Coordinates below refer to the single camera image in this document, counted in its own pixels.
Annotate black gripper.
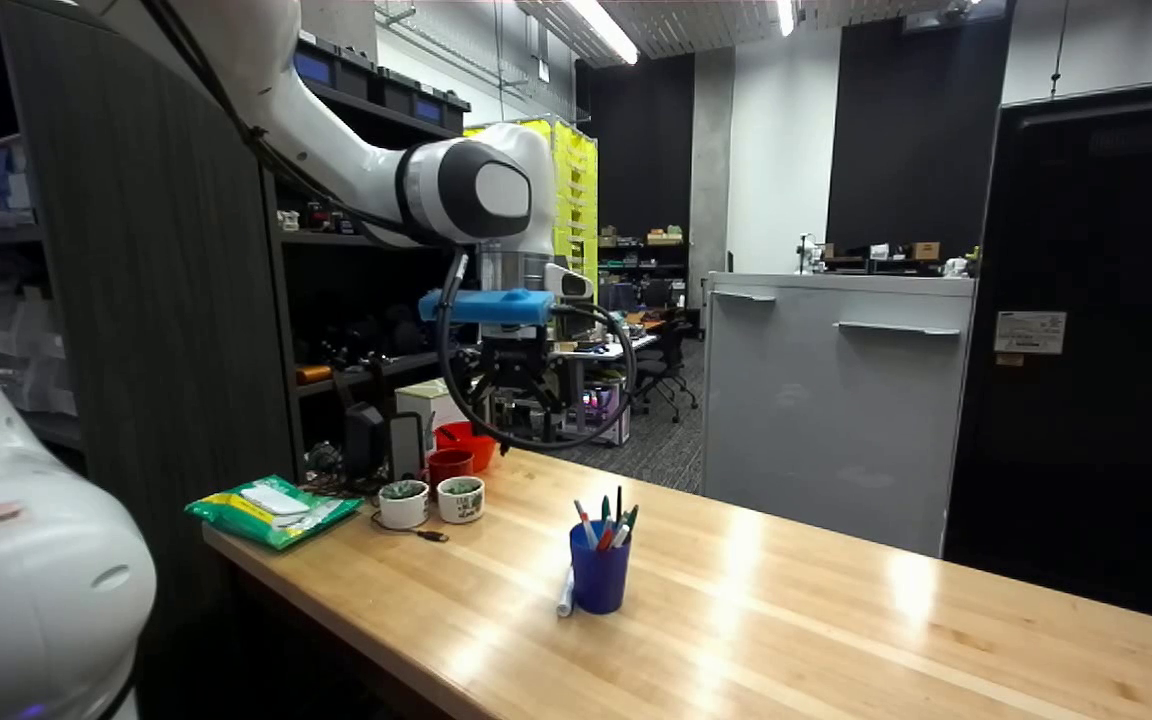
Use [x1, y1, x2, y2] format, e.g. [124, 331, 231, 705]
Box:
[473, 321, 569, 421]

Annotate blue plastic cup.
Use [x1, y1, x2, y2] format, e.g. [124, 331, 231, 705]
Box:
[569, 521, 636, 622]

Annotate white marker with green cap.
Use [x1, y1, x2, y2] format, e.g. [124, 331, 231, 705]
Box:
[554, 564, 581, 626]

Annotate red bowl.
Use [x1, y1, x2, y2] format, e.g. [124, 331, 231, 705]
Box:
[434, 421, 505, 478]

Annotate white cardboard box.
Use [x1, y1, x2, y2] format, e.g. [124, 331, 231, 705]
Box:
[392, 377, 473, 436]

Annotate black office chair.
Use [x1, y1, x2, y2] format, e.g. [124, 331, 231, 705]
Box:
[634, 275, 706, 423]

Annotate yellow storage shelf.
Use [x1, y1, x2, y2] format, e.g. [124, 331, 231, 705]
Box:
[463, 116, 604, 299]

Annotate white green-rimmed bowls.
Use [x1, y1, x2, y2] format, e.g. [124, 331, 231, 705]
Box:
[372, 478, 437, 537]

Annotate black shelving unit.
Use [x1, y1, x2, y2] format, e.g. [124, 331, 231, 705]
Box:
[270, 38, 478, 474]

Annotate green wipes packet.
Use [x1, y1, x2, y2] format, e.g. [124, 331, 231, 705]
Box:
[182, 474, 364, 555]

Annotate dark wood grain panel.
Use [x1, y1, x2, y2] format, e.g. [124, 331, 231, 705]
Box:
[0, 0, 311, 720]

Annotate white paper sign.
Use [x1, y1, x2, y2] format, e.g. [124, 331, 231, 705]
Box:
[994, 310, 1071, 360]

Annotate black wall panel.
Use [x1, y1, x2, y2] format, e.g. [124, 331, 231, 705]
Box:
[824, 14, 1016, 264]

